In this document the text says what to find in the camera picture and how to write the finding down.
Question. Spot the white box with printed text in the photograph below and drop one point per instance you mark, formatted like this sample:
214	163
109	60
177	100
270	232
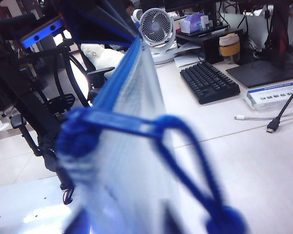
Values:
271	98

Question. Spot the black office chair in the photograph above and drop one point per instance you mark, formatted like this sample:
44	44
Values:
61	100

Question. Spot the black monitor riser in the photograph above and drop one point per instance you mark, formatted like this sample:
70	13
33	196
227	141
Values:
210	45

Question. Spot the transparent file bag blue zipper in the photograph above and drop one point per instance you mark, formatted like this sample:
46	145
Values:
136	170

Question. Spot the white paper stack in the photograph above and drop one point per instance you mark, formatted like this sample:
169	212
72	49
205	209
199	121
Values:
185	61

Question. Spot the small white box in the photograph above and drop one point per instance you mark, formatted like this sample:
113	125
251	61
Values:
205	23

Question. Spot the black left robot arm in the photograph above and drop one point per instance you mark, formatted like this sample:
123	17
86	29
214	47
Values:
19	97

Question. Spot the white cushion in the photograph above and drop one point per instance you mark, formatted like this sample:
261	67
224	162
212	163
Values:
102	54

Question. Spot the black keyboard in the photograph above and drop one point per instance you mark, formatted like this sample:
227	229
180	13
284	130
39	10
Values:
210	83

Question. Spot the purple tissue box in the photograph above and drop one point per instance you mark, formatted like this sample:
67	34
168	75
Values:
191	23

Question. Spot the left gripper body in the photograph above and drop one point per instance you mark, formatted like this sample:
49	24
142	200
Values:
42	30

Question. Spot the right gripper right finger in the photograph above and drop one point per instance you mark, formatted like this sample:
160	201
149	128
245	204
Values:
172	221

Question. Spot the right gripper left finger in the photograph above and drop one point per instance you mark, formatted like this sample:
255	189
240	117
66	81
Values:
79	224

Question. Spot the white desk fan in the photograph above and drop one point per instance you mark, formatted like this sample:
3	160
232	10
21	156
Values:
156	24

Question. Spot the cup with yellow sleeve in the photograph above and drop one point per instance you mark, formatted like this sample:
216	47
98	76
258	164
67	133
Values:
230	50

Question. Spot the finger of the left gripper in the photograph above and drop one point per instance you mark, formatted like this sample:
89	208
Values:
117	14
95	26

